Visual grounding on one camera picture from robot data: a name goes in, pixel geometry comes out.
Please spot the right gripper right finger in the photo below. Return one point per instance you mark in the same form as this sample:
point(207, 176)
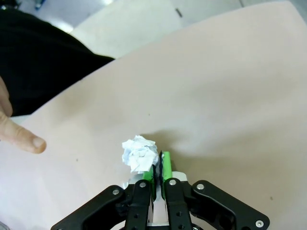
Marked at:
point(177, 203)

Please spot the person's left hand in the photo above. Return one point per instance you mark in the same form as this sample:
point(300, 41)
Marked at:
point(14, 134)

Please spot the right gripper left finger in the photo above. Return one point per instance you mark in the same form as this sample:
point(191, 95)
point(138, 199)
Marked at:
point(139, 203)

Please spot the white paper ball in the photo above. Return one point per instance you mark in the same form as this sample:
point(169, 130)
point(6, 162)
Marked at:
point(139, 153)

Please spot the person in white sweater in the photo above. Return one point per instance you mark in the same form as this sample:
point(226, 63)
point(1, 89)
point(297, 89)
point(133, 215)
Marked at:
point(48, 60)

